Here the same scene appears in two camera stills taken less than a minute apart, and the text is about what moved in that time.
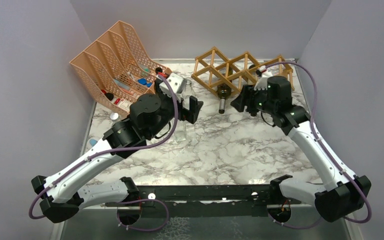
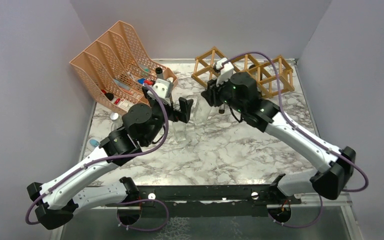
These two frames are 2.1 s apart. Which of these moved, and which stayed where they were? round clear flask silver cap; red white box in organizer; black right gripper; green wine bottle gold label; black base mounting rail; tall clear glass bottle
Moved: black right gripper; tall clear glass bottle
Stayed: black base mounting rail; green wine bottle gold label; round clear flask silver cap; red white box in organizer
